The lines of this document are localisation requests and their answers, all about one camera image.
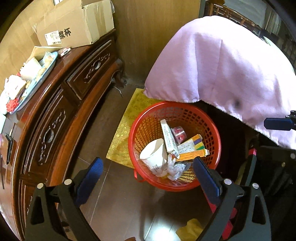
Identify orange medicine box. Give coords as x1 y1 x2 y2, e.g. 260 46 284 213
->
177 134 210 161

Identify grey tissue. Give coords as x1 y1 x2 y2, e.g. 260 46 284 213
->
161 154 191 181

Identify teal white medicine box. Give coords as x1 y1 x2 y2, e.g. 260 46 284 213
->
160 119 180 159

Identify white paper cup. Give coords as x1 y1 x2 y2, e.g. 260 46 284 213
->
139 138 168 177

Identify clear cup red contents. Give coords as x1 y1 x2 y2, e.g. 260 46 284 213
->
171 126 187 145

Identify red plastic trash basket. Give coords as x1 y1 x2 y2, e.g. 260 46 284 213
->
128 101 221 192

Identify dark wooden dresser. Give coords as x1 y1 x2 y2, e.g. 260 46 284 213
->
1 30 122 240

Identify yellow patterned floor mat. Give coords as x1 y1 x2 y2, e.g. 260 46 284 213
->
106 88 161 169

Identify purple bed blanket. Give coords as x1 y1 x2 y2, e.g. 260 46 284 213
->
144 16 295 149

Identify blue tray with clutter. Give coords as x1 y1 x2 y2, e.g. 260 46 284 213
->
6 50 58 114

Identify cardboard box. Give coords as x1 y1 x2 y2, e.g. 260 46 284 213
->
33 0 114 48

